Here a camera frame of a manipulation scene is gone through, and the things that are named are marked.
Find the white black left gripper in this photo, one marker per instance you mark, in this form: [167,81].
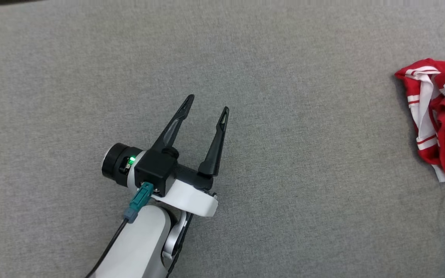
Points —
[191,200]

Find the red white basketball jersey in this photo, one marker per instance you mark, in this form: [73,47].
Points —
[423,154]

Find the fabric covered table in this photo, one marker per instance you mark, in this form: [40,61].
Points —
[323,193]

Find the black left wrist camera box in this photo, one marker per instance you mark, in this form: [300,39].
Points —
[155,170]

